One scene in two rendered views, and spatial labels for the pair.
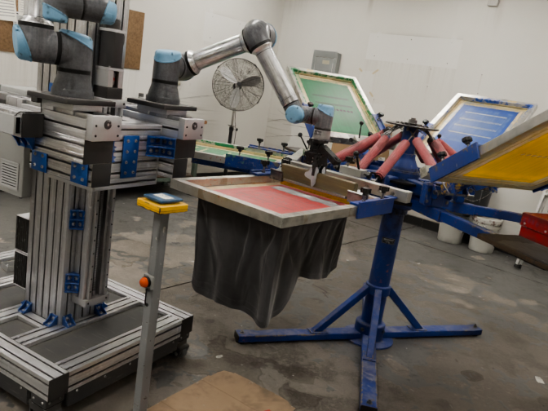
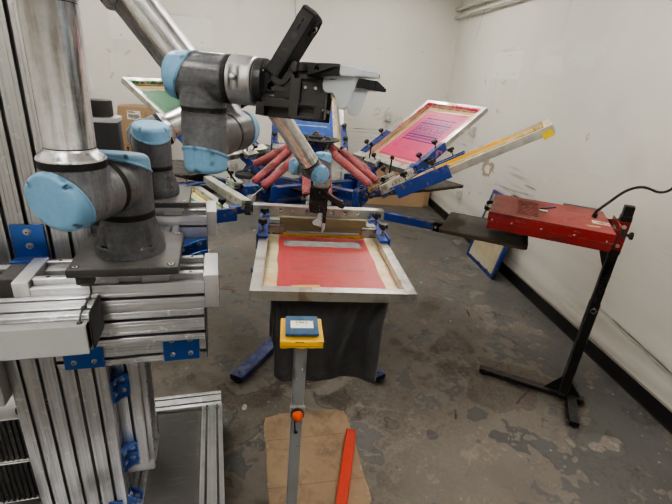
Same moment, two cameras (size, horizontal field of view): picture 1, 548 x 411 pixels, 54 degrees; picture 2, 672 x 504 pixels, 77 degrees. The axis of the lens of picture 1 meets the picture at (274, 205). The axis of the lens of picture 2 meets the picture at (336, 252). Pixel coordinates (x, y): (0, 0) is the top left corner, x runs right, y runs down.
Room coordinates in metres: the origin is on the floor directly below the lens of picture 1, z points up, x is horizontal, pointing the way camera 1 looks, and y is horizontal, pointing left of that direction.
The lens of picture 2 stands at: (1.05, 1.12, 1.67)
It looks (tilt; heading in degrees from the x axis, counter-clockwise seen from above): 23 degrees down; 314
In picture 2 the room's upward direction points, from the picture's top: 5 degrees clockwise
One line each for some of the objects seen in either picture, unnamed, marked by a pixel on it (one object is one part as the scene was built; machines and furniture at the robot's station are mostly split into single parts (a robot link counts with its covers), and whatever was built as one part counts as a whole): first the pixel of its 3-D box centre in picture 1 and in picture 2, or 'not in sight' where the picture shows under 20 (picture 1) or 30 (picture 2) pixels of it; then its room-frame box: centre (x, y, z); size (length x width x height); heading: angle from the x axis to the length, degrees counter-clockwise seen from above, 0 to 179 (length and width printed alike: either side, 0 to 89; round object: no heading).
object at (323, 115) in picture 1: (324, 117); (322, 165); (2.42, -0.16, 1.31); 0.09 x 0.08 x 0.11; 76
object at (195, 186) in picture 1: (287, 194); (325, 252); (2.24, -0.05, 0.97); 0.79 x 0.58 x 0.04; 142
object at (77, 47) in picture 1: (73, 50); (121, 180); (2.02, 0.81, 1.42); 0.13 x 0.12 x 0.14; 125
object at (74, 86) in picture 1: (73, 82); (129, 228); (2.03, 0.81, 1.31); 0.15 x 0.15 x 0.10
